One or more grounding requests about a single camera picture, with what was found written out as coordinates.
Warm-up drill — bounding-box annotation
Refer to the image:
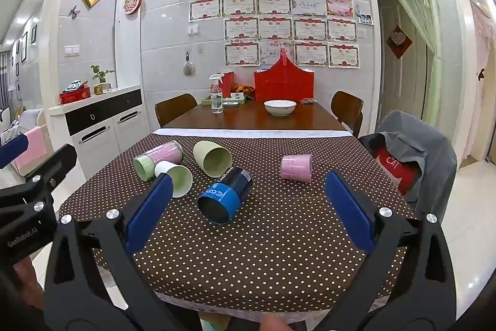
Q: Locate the group of wall certificates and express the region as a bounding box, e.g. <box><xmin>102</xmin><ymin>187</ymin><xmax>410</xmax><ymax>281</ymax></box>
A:
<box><xmin>188</xmin><ymin>0</ymin><xmax>360</xmax><ymax>69</ymax></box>

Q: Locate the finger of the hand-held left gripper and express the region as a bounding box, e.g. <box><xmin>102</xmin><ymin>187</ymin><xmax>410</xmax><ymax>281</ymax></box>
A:
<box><xmin>0</xmin><ymin>133</ymin><xmax>30</xmax><ymax>169</ymax></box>
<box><xmin>0</xmin><ymin>143</ymin><xmax>78</xmax><ymax>208</ymax></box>

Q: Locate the hanging brush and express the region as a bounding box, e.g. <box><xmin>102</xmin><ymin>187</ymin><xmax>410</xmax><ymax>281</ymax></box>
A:
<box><xmin>182</xmin><ymin>51</ymin><xmax>195</xmax><ymax>77</ymax></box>

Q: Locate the grey jacket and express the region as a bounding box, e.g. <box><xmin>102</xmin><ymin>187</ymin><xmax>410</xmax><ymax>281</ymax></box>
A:
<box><xmin>357</xmin><ymin>110</ymin><xmax>458</xmax><ymax>216</ymax></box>

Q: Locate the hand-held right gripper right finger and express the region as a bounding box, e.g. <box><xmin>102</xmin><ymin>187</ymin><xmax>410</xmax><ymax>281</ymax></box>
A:
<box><xmin>313</xmin><ymin>171</ymin><xmax>458</xmax><ymax>331</ymax></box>

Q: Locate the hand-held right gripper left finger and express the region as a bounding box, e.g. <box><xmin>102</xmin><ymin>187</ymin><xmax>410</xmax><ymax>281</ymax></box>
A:
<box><xmin>42</xmin><ymin>173</ymin><xmax>203</xmax><ymax>331</ymax></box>

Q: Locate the potted green plant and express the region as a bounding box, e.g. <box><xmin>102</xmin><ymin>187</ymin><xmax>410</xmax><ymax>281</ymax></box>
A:
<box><xmin>91</xmin><ymin>65</ymin><xmax>116</xmax><ymax>95</ymax></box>

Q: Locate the green tray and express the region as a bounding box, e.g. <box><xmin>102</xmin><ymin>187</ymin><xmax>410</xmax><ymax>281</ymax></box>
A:
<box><xmin>201</xmin><ymin>94</ymin><xmax>249</xmax><ymax>108</ymax></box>

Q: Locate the wooden chair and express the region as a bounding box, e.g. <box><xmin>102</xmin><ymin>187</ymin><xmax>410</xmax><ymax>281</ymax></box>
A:
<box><xmin>330</xmin><ymin>91</ymin><xmax>364</xmax><ymax>138</ymax></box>
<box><xmin>154</xmin><ymin>93</ymin><xmax>198</xmax><ymax>128</ymax></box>

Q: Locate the small red gift bag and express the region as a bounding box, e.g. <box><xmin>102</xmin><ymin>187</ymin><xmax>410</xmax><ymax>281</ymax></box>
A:
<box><xmin>222</xmin><ymin>71</ymin><xmax>235</xmax><ymax>99</ymax></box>

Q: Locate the wooden dining table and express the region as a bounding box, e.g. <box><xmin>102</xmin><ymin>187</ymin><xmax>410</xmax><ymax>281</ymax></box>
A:
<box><xmin>155</xmin><ymin>100</ymin><xmax>351</xmax><ymax>132</ymax></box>

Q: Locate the person's right hand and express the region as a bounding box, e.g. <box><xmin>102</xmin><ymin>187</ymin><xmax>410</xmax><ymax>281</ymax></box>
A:
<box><xmin>259</xmin><ymin>313</ymin><xmax>290</xmax><ymax>331</ymax></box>

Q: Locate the pink curtain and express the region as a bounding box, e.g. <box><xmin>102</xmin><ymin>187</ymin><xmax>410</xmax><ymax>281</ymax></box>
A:
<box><xmin>468</xmin><ymin>0</ymin><xmax>496</xmax><ymax>165</ymax></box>

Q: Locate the blue cup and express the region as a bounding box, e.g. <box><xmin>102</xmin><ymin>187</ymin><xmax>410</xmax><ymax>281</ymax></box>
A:
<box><xmin>197</xmin><ymin>166</ymin><xmax>254</xmax><ymax>226</ymax></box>

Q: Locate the red cushion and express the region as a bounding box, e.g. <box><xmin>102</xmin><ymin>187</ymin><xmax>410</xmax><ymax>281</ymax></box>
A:
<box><xmin>373</xmin><ymin>144</ymin><xmax>422</xmax><ymax>197</ymax></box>

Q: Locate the pink towel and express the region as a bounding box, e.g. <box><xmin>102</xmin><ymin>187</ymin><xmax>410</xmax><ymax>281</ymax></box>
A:
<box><xmin>15</xmin><ymin>127</ymin><xmax>48</xmax><ymax>169</ymax></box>

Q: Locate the green door curtain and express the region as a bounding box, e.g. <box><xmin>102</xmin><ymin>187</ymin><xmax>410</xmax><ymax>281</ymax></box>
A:
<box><xmin>366</xmin><ymin>0</ymin><xmax>443</xmax><ymax>124</ymax></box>

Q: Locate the white bowl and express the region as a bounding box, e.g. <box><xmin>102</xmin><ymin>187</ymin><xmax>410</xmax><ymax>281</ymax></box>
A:
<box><xmin>264</xmin><ymin>100</ymin><xmax>297</xmax><ymax>117</ymax></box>

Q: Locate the white sideboard cabinet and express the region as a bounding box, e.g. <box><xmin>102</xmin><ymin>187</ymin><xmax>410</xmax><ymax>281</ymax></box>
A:
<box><xmin>48</xmin><ymin>84</ymin><xmax>145</xmax><ymax>182</ymax></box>

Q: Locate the pink and green tumbler cup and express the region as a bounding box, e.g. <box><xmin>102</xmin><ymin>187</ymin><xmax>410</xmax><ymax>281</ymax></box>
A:
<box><xmin>133</xmin><ymin>140</ymin><xmax>184</xmax><ymax>182</ymax></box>

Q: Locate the white cup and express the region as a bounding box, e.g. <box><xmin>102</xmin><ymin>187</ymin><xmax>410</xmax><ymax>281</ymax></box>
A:
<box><xmin>154</xmin><ymin>160</ymin><xmax>193</xmax><ymax>198</ymax></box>

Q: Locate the red diamond door ornament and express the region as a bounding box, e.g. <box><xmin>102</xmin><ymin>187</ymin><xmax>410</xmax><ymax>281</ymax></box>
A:
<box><xmin>386</xmin><ymin>25</ymin><xmax>413</xmax><ymax>60</ymax></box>

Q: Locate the brown polka-dot tablecloth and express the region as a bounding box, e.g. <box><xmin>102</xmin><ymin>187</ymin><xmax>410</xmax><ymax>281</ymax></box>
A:
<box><xmin>58</xmin><ymin>133</ymin><xmax>421</xmax><ymax>316</ymax></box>

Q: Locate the clear spray bottle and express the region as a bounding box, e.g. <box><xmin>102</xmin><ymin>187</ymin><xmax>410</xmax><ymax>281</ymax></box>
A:
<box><xmin>209</xmin><ymin>74</ymin><xmax>225</xmax><ymax>114</ymax></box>

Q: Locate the red paper bag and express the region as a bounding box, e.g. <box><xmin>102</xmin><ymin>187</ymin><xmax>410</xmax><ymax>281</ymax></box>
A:
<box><xmin>254</xmin><ymin>48</ymin><xmax>315</xmax><ymax>103</ymax></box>

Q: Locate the red box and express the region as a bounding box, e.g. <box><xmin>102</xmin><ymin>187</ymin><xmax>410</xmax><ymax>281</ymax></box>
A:
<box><xmin>59</xmin><ymin>88</ymin><xmax>91</xmax><ymax>105</ymax></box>

